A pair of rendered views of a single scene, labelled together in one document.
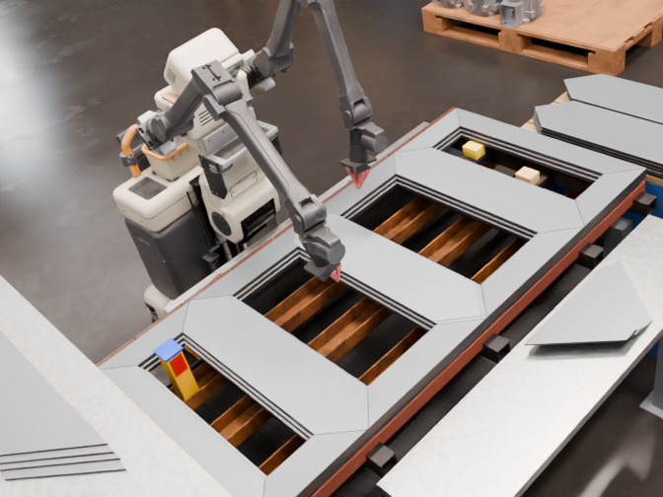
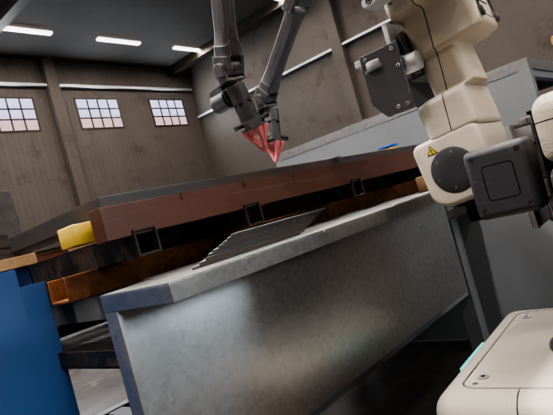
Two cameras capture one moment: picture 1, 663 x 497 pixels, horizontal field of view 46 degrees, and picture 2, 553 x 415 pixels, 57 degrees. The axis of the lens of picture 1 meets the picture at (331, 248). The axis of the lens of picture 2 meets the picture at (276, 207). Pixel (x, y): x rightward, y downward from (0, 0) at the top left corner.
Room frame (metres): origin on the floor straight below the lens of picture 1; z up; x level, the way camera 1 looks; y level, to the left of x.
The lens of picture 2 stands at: (3.44, -0.48, 0.73)
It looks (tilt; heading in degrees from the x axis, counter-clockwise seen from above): 1 degrees up; 166
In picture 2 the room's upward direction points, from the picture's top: 15 degrees counter-clockwise
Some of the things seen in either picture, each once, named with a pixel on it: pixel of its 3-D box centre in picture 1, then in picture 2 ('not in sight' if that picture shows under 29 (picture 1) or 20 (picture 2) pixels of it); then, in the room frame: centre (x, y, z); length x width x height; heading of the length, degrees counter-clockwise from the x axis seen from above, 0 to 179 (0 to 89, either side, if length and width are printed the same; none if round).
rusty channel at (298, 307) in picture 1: (340, 273); (310, 216); (1.89, -0.01, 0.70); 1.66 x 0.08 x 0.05; 125
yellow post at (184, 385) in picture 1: (180, 376); not in sight; (1.54, 0.49, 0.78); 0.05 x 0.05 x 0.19; 35
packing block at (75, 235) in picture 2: not in sight; (78, 235); (2.41, -0.62, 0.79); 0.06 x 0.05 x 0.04; 35
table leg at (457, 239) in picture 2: not in sight; (459, 267); (1.58, 0.63, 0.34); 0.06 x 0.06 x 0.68; 35
